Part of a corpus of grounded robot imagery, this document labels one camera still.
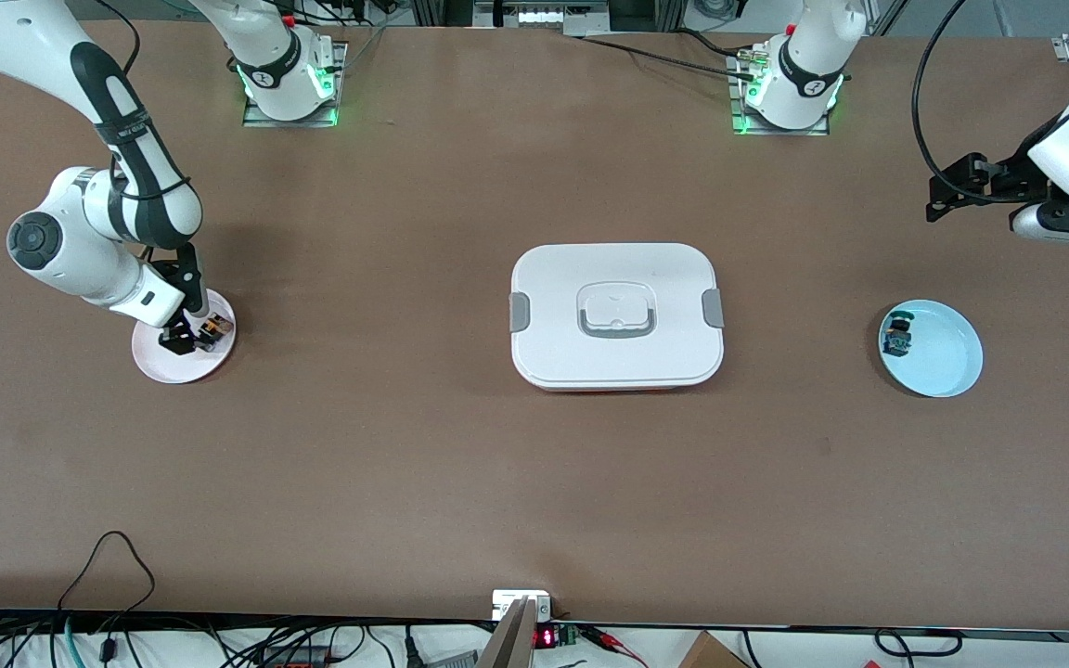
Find black looped cable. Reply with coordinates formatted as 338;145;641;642
57;531;157;615

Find black cable across table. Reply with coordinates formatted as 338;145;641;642
581;28;763;80

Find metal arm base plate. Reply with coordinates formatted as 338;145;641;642
729;51;831;137
241;42;348;128

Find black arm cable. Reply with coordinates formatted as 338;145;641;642
89;0;141;80
911;0;1055;205

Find white lunch box grey clips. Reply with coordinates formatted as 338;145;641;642
509;243;726;392

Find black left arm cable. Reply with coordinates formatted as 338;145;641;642
911;0;1055;205

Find white round plate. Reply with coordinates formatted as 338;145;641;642
132;287;238;384

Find light blue round plate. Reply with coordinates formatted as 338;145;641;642
878;299;984;398

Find brown cardboard box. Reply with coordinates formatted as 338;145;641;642
678;631;749;668

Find black coiled cable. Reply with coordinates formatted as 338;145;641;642
873;629;964;658

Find white power block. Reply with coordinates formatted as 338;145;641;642
492;590;552;621

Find green black push-button switch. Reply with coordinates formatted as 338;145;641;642
882;315;916;358

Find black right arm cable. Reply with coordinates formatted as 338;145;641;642
89;0;141;80

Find wooden slat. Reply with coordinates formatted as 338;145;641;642
477;597;537;668

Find red clip lead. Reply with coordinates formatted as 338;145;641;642
581;625;649;667

